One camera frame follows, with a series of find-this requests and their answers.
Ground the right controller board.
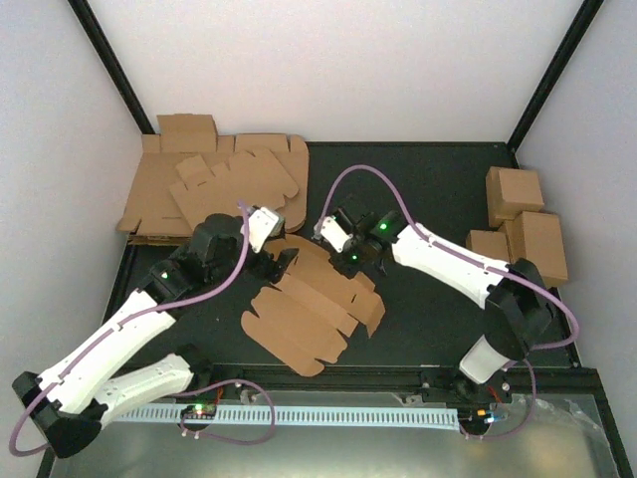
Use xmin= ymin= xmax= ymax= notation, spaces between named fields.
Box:
xmin=458 ymin=407 xmax=509 ymax=425

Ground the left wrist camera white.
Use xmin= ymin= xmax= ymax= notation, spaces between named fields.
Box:
xmin=248 ymin=207 xmax=285 ymax=253

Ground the white slotted cable duct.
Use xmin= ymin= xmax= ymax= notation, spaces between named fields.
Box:
xmin=116 ymin=403 xmax=460 ymax=431

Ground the black frame post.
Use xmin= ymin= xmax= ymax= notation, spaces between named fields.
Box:
xmin=67 ymin=0 xmax=155 ymax=134
xmin=507 ymin=0 xmax=605 ymax=153

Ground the controller board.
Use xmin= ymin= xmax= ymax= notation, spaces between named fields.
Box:
xmin=180 ymin=403 xmax=217 ymax=420
xmin=458 ymin=407 xmax=509 ymax=425

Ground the folded cardboard box small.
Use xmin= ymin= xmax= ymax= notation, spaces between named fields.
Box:
xmin=466 ymin=230 xmax=511 ymax=263

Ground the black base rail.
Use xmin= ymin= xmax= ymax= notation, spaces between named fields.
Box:
xmin=188 ymin=357 xmax=602 ymax=404

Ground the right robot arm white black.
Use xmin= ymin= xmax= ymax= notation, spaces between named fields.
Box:
xmin=315 ymin=202 xmax=557 ymax=401

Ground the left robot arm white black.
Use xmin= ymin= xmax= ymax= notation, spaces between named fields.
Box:
xmin=9 ymin=207 xmax=298 ymax=458

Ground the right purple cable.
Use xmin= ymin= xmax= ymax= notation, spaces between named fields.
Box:
xmin=322 ymin=164 xmax=581 ymax=350

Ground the left controller board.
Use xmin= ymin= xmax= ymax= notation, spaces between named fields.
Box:
xmin=180 ymin=403 xmax=217 ymax=420

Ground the left black frame post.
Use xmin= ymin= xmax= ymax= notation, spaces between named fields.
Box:
xmin=67 ymin=0 xmax=155 ymax=134

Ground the stack of flat cardboard blanks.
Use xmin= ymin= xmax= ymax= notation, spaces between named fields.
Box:
xmin=117 ymin=114 xmax=310 ymax=245

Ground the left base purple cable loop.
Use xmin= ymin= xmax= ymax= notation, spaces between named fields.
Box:
xmin=178 ymin=378 xmax=278 ymax=445

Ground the right black frame post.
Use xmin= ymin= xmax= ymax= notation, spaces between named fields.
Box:
xmin=507 ymin=0 xmax=605 ymax=153

